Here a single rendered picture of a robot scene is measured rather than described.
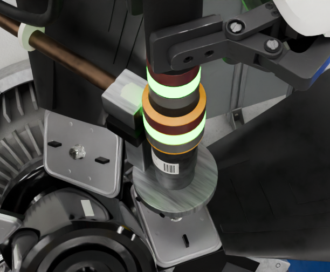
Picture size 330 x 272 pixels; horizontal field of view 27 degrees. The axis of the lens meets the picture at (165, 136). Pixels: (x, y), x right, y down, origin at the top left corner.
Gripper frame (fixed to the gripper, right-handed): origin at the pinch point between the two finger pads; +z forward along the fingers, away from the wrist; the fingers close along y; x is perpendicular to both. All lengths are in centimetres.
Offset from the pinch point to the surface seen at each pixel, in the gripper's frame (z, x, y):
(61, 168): 8.4, -24.3, 5.7
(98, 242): 7.2, -22.8, -2.7
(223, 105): -41, -136, 70
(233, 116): -44, -141, 68
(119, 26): 0.9, -12.0, 9.7
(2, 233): 14.9, -26.4, 2.3
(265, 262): -10.7, -44.9, -2.6
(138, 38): -0.2, -12.3, 8.3
